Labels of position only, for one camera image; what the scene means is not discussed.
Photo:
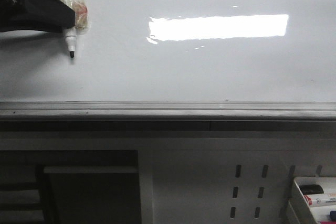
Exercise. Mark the black marker in bin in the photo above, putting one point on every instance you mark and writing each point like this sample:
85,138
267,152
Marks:
311,189

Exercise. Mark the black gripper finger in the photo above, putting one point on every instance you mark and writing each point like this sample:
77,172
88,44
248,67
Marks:
37,15

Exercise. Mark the white whiteboard marker with tape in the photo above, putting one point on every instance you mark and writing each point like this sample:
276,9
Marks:
76,20

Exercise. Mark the white marker storage bin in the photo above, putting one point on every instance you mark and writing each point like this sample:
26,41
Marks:
298,210

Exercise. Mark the red white marker in bin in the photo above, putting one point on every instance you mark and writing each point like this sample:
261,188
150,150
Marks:
319,200

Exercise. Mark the white glossy whiteboard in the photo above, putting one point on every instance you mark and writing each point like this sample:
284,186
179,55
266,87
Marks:
180,51

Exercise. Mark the dark cabinet with white shelf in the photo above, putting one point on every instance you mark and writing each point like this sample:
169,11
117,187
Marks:
70,187

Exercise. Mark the white perforated metal panel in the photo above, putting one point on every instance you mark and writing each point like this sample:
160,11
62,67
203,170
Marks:
226,180

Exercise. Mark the grey aluminium whiteboard tray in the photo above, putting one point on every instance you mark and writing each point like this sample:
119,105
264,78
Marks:
167,116

